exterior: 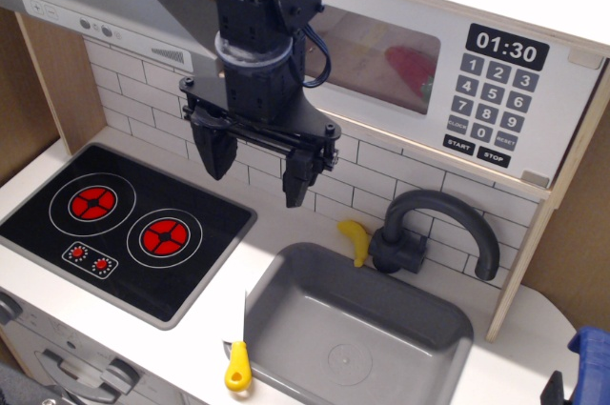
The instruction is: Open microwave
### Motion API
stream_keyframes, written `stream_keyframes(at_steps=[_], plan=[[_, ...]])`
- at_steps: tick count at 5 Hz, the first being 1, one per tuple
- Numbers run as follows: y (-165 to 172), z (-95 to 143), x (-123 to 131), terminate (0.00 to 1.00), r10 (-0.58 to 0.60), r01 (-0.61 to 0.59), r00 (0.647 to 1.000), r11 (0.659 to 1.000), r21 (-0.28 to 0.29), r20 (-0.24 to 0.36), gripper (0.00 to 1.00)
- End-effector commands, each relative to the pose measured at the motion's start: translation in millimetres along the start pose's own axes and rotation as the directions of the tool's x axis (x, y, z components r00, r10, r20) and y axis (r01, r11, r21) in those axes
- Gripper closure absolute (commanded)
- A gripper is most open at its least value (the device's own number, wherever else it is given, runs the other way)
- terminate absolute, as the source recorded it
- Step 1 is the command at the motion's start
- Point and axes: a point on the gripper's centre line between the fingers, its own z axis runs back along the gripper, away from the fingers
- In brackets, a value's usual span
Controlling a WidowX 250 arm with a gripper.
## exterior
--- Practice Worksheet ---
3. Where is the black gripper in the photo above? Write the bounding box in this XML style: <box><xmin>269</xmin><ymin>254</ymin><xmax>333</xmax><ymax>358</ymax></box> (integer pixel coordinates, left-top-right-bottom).
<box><xmin>179</xmin><ymin>63</ymin><xmax>341</xmax><ymax>208</ymax></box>

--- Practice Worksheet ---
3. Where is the white toy microwave door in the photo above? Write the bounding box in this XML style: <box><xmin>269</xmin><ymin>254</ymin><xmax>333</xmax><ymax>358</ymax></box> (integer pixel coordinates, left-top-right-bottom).
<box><xmin>307</xmin><ymin>0</ymin><xmax>604</xmax><ymax>188</ymax></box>

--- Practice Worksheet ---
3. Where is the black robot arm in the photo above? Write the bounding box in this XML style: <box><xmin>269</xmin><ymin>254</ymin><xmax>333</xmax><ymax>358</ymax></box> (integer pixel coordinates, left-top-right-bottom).
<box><xmin>179</xmin><ymin>0</ymin><xmax>341</xmax><ymax>208</ymax></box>

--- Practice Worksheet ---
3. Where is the yellow toy banana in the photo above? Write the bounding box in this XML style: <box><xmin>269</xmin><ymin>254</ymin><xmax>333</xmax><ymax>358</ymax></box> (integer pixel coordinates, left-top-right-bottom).
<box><xmin>336</xmin><ymin>220</ymin><xmax>370</xmax><ymax>268</ymax></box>

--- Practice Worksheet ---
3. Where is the black toy stove top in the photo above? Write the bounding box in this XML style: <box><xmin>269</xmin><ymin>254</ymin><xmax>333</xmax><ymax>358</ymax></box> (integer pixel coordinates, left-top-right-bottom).
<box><xmin>1</xmin><ymin>145</ymin><xmax>256</xmax><ymax>330</ymax></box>

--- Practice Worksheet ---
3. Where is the dark grey toy faucet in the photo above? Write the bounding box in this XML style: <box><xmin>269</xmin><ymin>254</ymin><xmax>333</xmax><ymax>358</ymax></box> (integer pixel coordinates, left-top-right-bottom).
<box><xmin>367</xmin><ymin>189</ymin><xmax>501</xmax><ymax>282</ymax></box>

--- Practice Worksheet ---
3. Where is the red toy chili pepper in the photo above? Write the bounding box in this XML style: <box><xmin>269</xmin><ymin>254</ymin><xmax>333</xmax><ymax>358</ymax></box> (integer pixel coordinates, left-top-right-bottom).
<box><xmin>384</xmin><ymin>46</ymin><xmax>437</xmax><ymax>103</ymax></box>

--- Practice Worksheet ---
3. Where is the grey toy sink basin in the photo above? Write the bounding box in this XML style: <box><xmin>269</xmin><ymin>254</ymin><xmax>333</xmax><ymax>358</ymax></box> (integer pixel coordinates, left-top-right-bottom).
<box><xmin>245</xmin><ymin>243</ymin><xmax>474</xmax><ymax>404</ymax></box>

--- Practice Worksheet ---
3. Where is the wooden toy kitchen cabinet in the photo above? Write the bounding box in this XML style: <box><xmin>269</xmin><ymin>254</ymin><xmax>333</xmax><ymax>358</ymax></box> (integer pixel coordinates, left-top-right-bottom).
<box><xmin>0</xmin><ymin>0</ymin><xmax>610</xmax><ymax>343</ymax></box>

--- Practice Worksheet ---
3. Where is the grey toy oven door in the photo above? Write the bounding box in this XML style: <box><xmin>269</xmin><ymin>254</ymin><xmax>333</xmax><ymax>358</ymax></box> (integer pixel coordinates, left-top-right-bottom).
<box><xmin>1</xmin><ymin>312</ymin><xmax>189</xmax><ymax>404</ymax></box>

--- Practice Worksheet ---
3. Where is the grey oven knob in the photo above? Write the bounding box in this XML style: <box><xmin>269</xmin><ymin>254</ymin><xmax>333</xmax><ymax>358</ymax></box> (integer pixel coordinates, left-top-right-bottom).
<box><xmin>0</xmin><ymin>292</ymin><xmax>23</xmax><ymax>326</ymax></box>

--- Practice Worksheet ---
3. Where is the black object bottom right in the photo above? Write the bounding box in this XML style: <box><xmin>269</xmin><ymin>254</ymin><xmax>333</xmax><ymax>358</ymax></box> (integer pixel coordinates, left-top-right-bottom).
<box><xmin>539</xmin><ymin>371</ymin><xmax>567</xmax><ymax>405</ymax></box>

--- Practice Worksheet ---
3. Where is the blue plastic object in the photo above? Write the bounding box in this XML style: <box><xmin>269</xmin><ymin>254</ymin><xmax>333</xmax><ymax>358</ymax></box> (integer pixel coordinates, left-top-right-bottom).
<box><xmin>568</xmin><ymin>326</ymin><xmax>609</xmax><ymax>405</ymax></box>

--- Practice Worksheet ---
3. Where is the blue cable on arm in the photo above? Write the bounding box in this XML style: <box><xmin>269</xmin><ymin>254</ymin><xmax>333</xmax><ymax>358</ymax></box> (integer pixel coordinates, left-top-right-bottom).
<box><xmin>301</xmin><ymin>23</ymin><xmax>333</xmax><ymax>89</ymax></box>

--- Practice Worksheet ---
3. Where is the yellow handled toy knife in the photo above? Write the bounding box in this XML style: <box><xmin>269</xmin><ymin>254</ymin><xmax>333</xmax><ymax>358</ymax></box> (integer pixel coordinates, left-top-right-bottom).
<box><xmin>221</xmin><ymin>288</ymin><xmax>253</xmax><ymax>394</ymax></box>

